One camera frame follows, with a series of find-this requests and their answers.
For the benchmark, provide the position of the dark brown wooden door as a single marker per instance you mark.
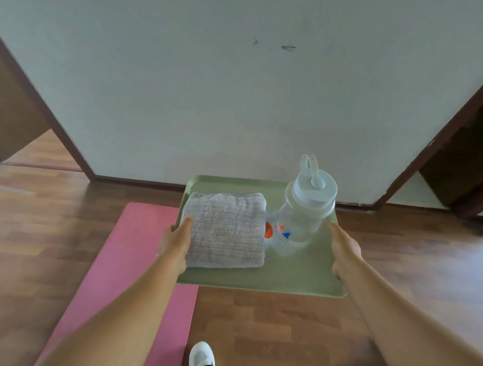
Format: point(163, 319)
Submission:
point(456, 169)

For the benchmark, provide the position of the grey towel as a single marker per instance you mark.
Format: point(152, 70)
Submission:
point(226, 233)

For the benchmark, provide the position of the person's right hand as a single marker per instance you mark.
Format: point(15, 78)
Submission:
point(347, 256)

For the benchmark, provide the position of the person's left forearm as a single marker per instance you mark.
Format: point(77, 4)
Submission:
point(120, 316)

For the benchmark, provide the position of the clear bottle white lid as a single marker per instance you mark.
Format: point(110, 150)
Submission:
point(309, 211)

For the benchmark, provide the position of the pink yoga mat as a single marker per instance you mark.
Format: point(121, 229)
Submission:
point(124, 245)

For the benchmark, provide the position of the person's white left shoe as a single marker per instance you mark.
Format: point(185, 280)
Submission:
point(202, 356)

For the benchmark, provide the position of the person's right forearm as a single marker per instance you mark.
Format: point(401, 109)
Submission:
point(396, 320)

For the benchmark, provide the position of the pale green plastic tray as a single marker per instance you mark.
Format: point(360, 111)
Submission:
point(294, 271)

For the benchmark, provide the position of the light brown wooden door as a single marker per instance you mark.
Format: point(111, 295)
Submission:
point(19, 124)

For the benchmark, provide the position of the person's left hand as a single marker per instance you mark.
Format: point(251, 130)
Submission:
point(175, 247)

